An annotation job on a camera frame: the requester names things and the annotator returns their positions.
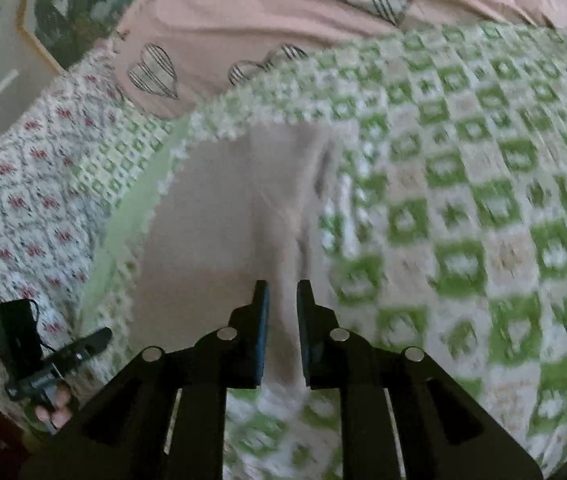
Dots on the floral bed sheet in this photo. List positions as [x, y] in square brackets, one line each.
[23, 185]

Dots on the beige knit sweater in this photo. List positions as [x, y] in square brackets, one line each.
[243, 220]

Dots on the pink heart pattern pillow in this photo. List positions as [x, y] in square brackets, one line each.
[238, 10]

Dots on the person's left hand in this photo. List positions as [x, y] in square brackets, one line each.
[56, 412]

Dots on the framed green wall picture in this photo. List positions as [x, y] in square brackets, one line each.
[73, 10]

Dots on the green checked blanket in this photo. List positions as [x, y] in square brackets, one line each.
[463, 185]

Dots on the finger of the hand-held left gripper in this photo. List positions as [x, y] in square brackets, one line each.
[86, 344]

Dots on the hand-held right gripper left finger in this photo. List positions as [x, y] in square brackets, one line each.
[262, 332]

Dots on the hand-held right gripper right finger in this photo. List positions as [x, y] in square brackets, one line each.
[304, 332]

